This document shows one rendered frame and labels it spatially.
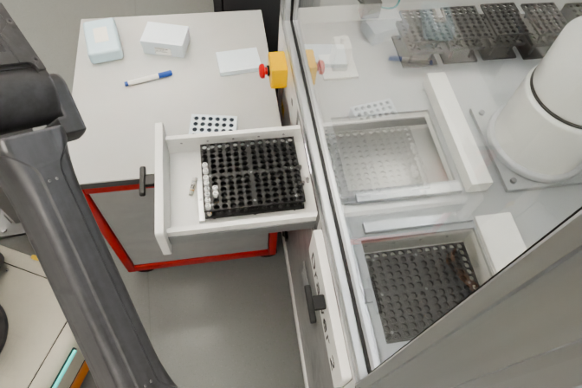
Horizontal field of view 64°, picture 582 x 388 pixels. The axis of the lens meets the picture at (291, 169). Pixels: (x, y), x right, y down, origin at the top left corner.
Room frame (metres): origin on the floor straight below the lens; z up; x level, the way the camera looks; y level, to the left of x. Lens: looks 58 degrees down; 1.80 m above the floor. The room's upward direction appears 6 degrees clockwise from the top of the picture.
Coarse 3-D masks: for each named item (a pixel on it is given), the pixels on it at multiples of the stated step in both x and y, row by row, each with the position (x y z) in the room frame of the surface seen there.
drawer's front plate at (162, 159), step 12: (156, 132) 0.61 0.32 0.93; (156, 144) 0.58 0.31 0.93; (156, 156) 0.54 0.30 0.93; (168, 156) 0.60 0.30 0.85; (156, 168) 0.51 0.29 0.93; (168, 168) 0.56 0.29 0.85; (156, 180) 0.48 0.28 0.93; (168, 180) 0.53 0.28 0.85; (156, 192) 0.45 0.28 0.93; (168, 192) 0.50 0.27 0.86; (156, 204) 0.43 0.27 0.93; (168, 204) 0.46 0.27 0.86; (156, 216) 0.40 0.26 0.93; (168, 216) 0.43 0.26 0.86; (156, 228) 0.37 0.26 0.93; (168, 240) 0.38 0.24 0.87; (168, 252) 0.36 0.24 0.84
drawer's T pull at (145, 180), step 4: (140, 168) 0.52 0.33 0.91; (144, 168) 0.52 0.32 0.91; (140, 172) 0.51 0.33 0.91; (144, 172) 0.51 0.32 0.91; (140, 176) 0.50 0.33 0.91; (144, 176) 0.50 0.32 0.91; (148, 176) 0.50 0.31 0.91; (152, 176) 0.50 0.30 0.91; (140, 180) 0.49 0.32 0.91; (144, 180) 0.49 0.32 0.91; (148, 180) 0.49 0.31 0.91; (152, 180) 0.49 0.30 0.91; (140, 184) 0.48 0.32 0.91; (144, 184) 0.48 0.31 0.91; (148, 184) 0.48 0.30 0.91; (152, 184) 0.48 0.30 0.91; (140, 188) 0.47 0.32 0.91; (144, 188) 0.47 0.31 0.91; (140, 192) 0.46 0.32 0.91; (144, 192) 0.46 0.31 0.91; (140, 196) 0.45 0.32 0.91; (144, 196) 0.46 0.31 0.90
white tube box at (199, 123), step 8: (192, 120) 0.75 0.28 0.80; (200, 120) 0.75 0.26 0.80; (208, 120) 0.76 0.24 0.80; (216, 120) 0.76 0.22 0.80; (224, 120) 0.77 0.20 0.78; (232, 120) 0.78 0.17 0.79; (192, 128) 0.73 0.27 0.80; (200, 128) 0.73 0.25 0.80; (208, 128) 0.73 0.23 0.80; (216, 128) 0.73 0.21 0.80; (224, 128) 0.74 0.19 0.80; (232, 128) 0.74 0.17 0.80
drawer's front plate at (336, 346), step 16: (320, 240) 0.39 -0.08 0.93; (320, 256) 0.35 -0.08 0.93; (320, 272) 0.32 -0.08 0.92; (320, 288) 0.30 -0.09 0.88; (336, 304) 0.26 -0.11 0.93; (336, 320) 0.23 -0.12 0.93; (336, 336) 0.20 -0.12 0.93; (336, 352) 0.18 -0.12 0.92; (336, 368) 0.16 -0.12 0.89; (336, 384) 0.13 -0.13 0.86
